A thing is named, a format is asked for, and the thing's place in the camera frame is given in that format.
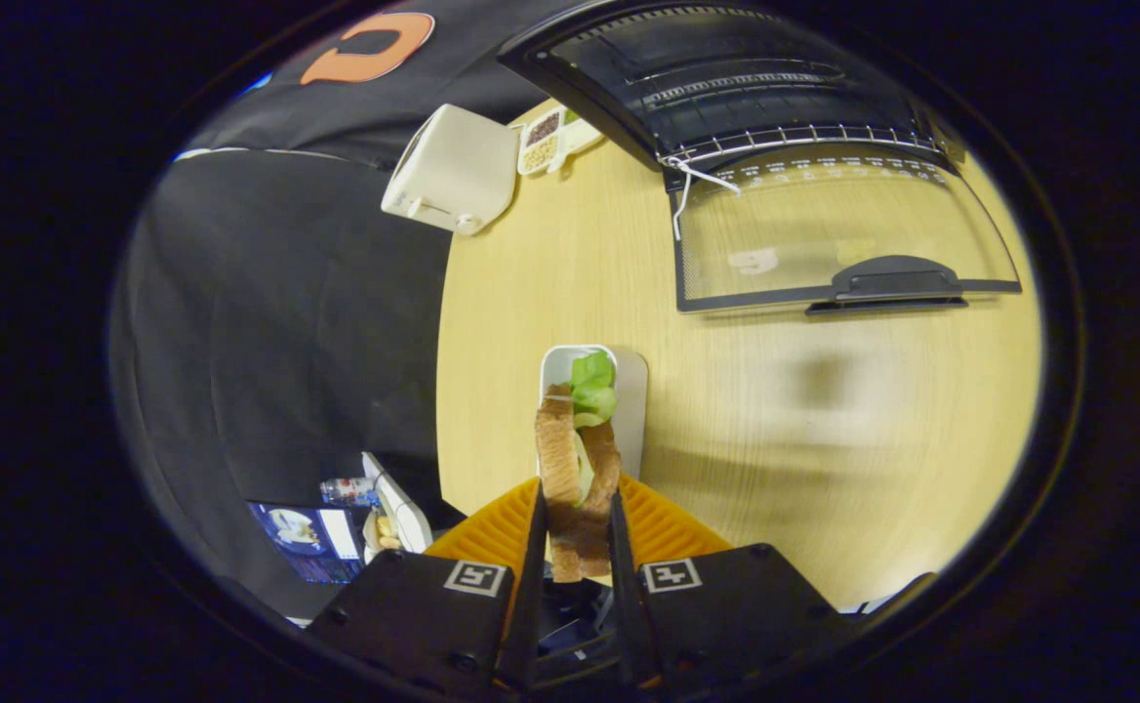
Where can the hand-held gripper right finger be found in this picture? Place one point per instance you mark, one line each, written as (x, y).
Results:
(622, 576)

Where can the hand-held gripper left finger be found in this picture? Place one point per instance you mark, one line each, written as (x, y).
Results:
(534, 576)

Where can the toasted bread sandwich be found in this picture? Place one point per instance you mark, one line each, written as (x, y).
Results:
(560, 459)

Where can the black toaster oven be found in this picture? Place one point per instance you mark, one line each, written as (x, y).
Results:
(726, 78)

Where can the white pop-up toaster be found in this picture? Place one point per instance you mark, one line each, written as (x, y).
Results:
(453, 171)

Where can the white curved object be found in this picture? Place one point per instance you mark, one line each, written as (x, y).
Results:
(402, 508)

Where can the white rectangular plate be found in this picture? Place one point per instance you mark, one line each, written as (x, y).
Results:
(632, 410)

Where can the clear plastic bottle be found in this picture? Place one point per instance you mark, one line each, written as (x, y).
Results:
(346, 490)

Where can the black backdrop cloth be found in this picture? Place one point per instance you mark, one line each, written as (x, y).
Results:
(287, 322)

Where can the white divided seed dish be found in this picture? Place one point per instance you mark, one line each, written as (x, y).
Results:
(543, 142)

